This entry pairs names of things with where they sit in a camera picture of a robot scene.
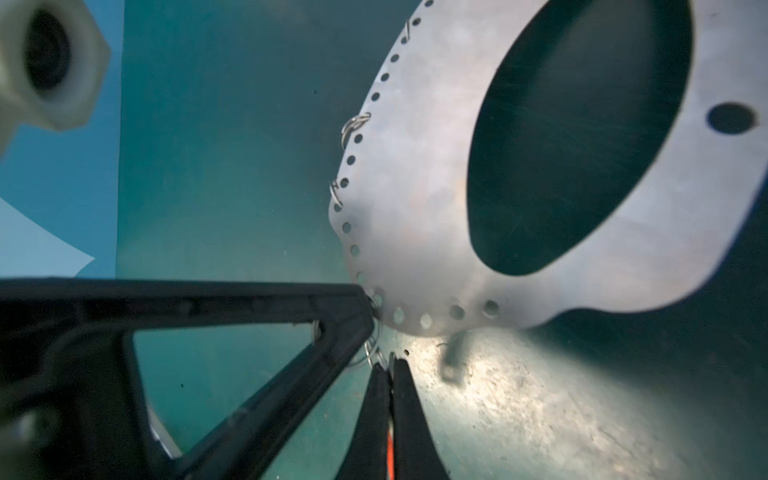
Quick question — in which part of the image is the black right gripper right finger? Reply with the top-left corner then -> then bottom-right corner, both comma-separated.
391,358 -> 450,480

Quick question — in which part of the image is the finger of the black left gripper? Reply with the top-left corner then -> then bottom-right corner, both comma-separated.
1,278 -> 374,479

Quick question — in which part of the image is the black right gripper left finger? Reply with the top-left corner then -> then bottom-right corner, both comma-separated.
336,364 -> 390,480

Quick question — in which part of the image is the red key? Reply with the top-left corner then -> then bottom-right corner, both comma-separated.
364,340 -> 396,480

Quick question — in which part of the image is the grey oval keyring plate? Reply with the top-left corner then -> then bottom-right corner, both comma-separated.
329,1 -> 767,336

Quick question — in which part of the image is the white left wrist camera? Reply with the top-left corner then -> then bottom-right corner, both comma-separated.
1,0 -> 111,151

